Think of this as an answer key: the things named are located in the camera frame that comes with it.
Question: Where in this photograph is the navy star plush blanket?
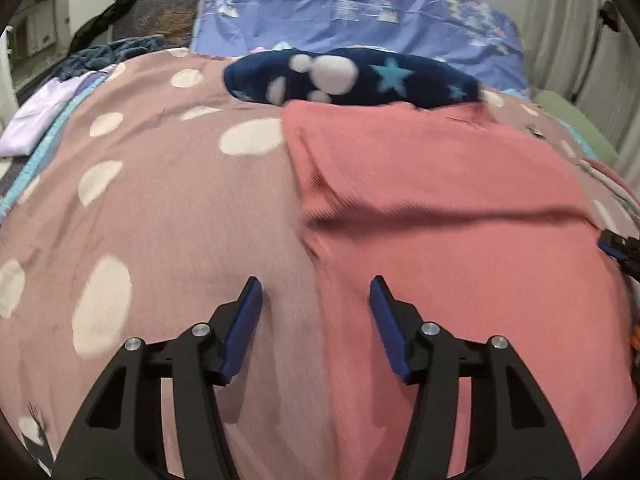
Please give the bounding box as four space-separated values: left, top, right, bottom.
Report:
223 47 481 110

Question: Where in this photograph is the striped pinkish cloth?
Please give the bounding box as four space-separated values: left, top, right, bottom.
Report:
580 157 640 241

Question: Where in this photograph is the light blue striped sheet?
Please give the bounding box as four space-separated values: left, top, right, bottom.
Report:
0 65 126 216

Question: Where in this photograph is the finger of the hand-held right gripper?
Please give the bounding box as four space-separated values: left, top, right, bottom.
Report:
597 229 640 281

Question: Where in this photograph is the green cloth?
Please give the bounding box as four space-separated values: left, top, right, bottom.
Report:
532 89 618 161

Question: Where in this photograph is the pink knit garment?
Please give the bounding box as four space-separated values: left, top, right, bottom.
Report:
281 100 632 480

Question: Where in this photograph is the lavender cloth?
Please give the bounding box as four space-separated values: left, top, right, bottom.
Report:
0 72 108 157

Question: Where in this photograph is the dark brown patterned cloth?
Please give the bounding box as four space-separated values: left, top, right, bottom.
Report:
117 0 206 53

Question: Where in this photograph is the dark blue crumpled cloth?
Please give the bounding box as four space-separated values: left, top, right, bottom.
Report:
52 35 166 81

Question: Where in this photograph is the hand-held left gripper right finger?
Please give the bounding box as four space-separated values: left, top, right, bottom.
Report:
369 276 583 480

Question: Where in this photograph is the black cloth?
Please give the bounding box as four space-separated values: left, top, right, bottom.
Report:
70 0 146 51

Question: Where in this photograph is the blue printed bed sheet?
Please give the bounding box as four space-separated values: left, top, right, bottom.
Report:
192 0 531 96

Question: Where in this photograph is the pink white-dotted blanket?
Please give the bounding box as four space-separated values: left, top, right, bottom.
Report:
0 50 640 480

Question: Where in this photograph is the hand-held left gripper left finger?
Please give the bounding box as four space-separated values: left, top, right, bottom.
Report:
52 276 263 480

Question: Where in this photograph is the white curtain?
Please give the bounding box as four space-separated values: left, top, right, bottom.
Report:
520 0 640 171

